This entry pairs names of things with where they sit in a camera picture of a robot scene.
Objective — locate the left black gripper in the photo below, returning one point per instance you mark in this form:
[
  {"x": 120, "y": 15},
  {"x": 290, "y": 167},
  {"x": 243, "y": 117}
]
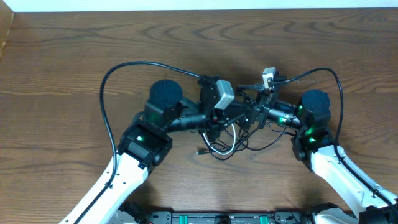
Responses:
[{"x": 214, "y": 130}]

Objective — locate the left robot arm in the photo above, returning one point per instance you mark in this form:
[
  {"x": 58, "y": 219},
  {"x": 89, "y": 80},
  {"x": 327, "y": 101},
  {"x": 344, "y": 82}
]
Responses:
[{"x": 146, "y": 142}]

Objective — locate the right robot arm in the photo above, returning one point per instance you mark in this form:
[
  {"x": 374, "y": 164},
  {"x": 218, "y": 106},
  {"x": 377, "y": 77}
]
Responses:
[{"x": 319, "y": 150}]

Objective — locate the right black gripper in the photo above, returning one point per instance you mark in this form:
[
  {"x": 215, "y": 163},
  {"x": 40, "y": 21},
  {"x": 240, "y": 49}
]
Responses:
[{"x": 261, "y": 111}]

